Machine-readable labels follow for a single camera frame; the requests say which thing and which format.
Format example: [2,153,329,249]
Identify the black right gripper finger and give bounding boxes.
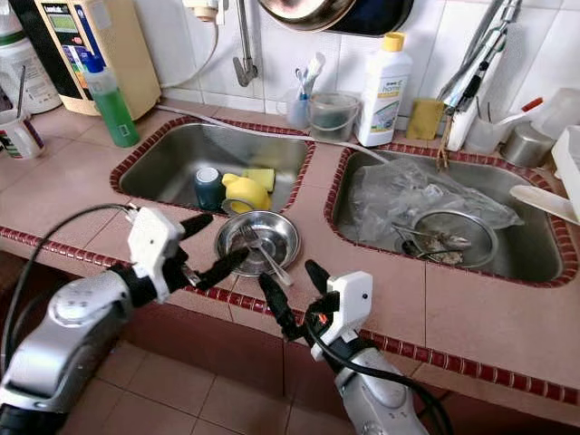
[304,259,334,298]
[257,272,302,343]

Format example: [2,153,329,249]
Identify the blue mug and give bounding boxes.
[193,167,226,212]

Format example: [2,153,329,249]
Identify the yellow plastic cup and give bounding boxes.
[222,172,273,215]

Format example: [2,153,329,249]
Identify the shallow steel bowl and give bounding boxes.
[216,210,302,277]

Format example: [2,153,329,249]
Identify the small steel sink basin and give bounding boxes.
[111,120,314,216]

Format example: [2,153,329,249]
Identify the yellow flat sponge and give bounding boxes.
[243,168,277,193]

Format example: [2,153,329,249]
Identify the clear plastic bag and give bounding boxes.
[346,159,525,250]

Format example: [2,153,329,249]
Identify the green dish soap bottle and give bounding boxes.
[82,56,141,149]

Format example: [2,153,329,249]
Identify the clear toothbrush cup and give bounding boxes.
[285,89,315,130]

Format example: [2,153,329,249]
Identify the clear tub with dark liquid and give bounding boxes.
[308,91,363,141]

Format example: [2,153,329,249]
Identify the cream water purifier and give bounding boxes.
[11,0,162,119]

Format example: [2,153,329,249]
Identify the white bottle with yellow cap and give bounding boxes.
[356,32,415,149]

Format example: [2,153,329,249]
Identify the white blue toothbrush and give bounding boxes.
[295,53,329,101]

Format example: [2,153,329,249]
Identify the white printed mug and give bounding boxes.
[0,109,46,161]

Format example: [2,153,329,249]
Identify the large steel sink basin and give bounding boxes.
[324,145,579,289]

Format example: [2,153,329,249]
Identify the metal spoon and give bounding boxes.
[14,65,30,114]

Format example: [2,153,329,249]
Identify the large white plastic jug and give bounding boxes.
[0,32,64,116]

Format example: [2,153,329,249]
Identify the cream spatula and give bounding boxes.
[509,184,580,226]

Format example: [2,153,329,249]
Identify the steel cup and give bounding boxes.
[503,122,556,169]

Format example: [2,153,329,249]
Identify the hanging steel pan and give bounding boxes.
[258,0,415,37]

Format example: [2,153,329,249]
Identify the chrome sink faucet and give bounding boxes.
[435,0,525,173]

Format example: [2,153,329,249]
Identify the white dish rack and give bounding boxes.
[551,125,580,209]

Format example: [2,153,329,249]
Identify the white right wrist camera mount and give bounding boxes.
[324,270,374,338]

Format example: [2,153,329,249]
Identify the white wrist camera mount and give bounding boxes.
[127,207,187,305]
[324,270,374,338]

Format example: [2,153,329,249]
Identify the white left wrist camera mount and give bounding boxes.
[127,207,187,305]

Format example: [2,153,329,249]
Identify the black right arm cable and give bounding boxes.
[304,317,454,435]

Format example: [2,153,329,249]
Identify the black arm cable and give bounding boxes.
[304,317,454,435]
[5,204,137,363]

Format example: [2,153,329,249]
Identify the grey hose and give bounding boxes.
[156,104,391,153]

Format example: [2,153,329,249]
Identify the white hose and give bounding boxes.
[159,0,227,92]

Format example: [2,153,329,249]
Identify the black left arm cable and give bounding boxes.
[5,204,137,363]

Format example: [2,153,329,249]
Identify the chrome wall tap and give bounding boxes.
[231,0,259,89]

